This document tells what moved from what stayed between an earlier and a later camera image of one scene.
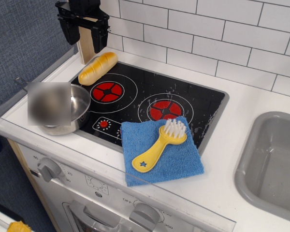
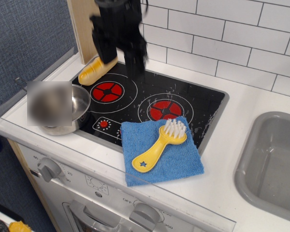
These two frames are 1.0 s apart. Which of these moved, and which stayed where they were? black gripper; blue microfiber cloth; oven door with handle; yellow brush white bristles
Moved: black gripper
Stayed: yellow brush white bristles; oven door with handle; blue microfiber cloth
